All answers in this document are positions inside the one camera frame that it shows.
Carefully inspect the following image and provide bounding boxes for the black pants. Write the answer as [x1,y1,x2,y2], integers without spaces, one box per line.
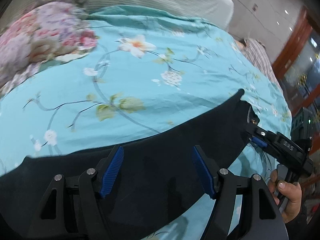
[1,89,257,239]

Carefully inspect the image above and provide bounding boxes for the pink purple floral pillow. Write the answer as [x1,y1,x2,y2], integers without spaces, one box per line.
[1,0,97,96]

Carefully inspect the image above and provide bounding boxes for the person's right hand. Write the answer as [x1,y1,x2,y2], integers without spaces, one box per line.
[267,168,303,224]

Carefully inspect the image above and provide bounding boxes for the striped plaid cloth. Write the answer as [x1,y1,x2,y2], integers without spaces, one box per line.
[234,38,280,87]

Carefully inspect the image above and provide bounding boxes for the light blue floral bedsheet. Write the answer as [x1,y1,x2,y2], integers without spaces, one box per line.
[0,4,293,240]

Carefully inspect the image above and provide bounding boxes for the black camera box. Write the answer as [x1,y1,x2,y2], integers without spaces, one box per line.
[291,107,316,152]

